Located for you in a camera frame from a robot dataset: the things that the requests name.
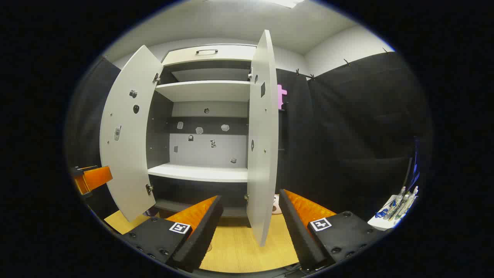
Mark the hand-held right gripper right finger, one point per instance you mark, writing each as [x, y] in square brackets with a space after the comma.
[297, 235]

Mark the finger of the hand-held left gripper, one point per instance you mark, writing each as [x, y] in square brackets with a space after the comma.
[98, 177]

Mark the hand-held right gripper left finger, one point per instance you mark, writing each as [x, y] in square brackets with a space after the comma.
[204, 235]

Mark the white door with camera sticker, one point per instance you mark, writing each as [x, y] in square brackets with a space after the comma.
[127, 154]

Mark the white door with headphones sticker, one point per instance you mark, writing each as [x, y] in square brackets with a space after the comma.
[262, 173]

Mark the white and grey cabinet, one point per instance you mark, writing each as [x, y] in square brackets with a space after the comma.
[200, 172]

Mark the white tray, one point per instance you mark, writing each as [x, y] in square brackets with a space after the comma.
[380, 223]

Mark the grey pen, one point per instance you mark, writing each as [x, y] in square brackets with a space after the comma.
[396, 202]
[408, 202]

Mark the black backdrop cloth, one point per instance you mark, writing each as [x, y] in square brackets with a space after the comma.
[347, 135]

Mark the white cabinet drawer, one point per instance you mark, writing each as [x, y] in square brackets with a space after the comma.
[227, 58]

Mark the ceiling light panel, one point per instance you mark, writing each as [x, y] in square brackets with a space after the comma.
[285, 3]

